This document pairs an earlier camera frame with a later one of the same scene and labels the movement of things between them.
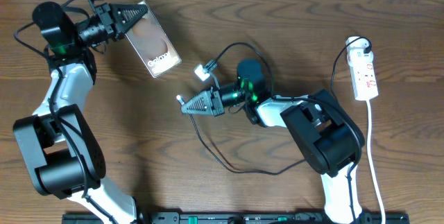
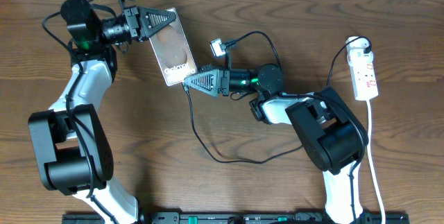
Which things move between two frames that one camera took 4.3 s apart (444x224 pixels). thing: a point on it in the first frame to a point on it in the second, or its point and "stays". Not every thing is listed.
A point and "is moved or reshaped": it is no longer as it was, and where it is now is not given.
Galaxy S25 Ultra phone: [157, 48] is moved or reshaped
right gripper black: [216, 109] to [216, 81]
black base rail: [237, 218] stays
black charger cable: [369, 49] to [368, 50]
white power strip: [359, 53] stays
